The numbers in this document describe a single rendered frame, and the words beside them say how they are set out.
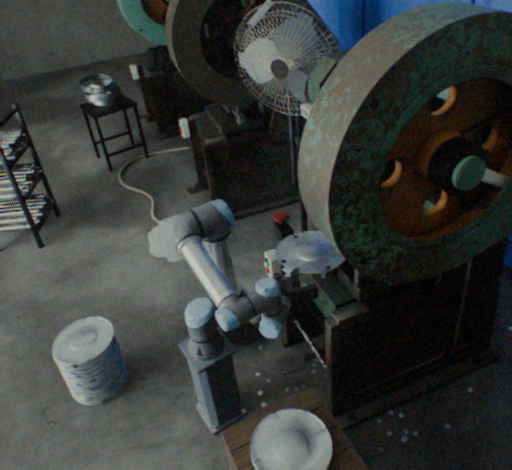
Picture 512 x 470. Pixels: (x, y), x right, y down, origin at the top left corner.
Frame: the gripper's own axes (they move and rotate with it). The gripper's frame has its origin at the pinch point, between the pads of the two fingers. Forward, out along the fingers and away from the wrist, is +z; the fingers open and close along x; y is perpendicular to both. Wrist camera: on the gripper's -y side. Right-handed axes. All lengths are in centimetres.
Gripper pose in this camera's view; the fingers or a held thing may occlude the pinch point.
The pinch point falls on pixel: (298, 269)
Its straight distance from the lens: 189.5
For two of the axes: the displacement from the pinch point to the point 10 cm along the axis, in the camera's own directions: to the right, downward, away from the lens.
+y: -9.6, -0.8, 2.8
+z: 2.8, -4.8, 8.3
